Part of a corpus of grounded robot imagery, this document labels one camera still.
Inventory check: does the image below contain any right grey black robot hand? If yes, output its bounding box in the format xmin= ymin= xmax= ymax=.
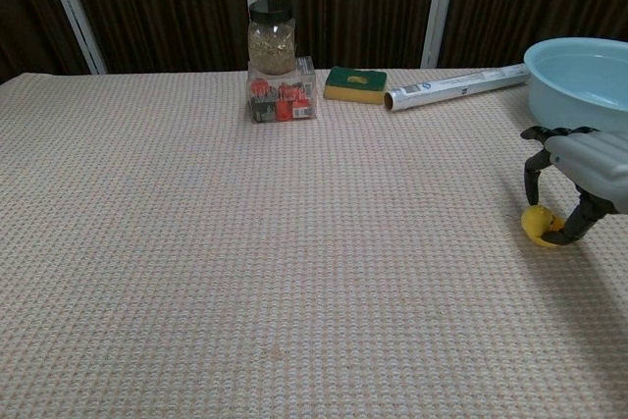
xmin=519 ymin=125 xmax=628 ymax=247

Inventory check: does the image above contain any small yellow object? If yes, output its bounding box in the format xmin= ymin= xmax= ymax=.
xmin=520 ymin=204 xmax=560 ymax=240

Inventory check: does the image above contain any light blue plastic basin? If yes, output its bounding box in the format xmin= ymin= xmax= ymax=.
xmin=522 ymin=36 xmax=628 ymax=134

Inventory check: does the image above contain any white foil roll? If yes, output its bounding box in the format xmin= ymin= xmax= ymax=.
xmin=383 ymin=64 xmax=532 ymax=114

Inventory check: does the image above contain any green and yellow sponge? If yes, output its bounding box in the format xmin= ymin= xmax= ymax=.
xmin=323 ymin=65 xmax=389 ymax=107

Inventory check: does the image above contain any clear box of clips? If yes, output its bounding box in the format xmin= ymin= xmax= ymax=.
xmin=246 ymin=55 xmax=318 ymax=125

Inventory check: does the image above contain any glass jar black lid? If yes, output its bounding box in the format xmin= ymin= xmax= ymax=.
xmin=246 ymin=0 xmax=299 ymax=77

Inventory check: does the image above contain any beige woven tablecloth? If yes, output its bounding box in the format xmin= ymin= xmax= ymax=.
xmin=0 ymin=68 xmax=628 ymax=419

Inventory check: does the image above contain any dark pleated curtain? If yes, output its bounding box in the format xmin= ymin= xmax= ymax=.
xmin=0 ymin=0 xmax=628 ymax=85

